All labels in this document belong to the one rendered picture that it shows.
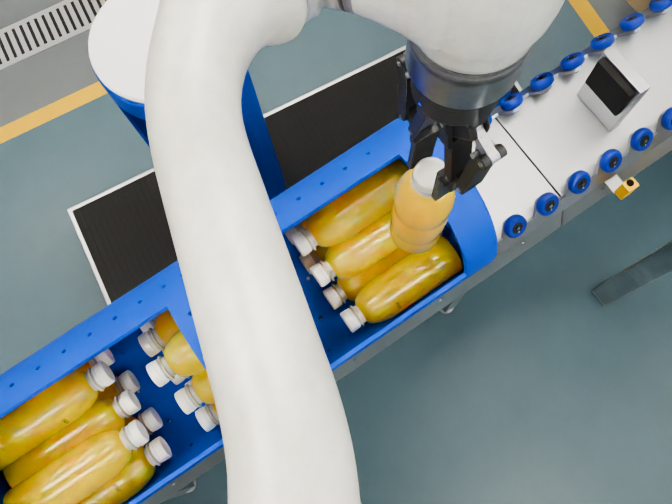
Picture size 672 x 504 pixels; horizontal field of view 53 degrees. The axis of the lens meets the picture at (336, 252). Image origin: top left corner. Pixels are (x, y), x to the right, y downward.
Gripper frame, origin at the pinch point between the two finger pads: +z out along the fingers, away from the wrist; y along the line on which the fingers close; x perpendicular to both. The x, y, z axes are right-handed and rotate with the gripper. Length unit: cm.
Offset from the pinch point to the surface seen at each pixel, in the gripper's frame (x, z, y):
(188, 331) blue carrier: 34.6, 24.5, 6.2
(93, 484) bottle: 59, 35, -2
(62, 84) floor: 43, 147, 144
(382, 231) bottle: 1.5, 37.4, 5.8
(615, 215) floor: -87, 147, -8
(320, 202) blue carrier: 8.8, 25.6, 11.9
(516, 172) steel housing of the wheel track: -30, 55, 5
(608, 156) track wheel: -44, 49, -3
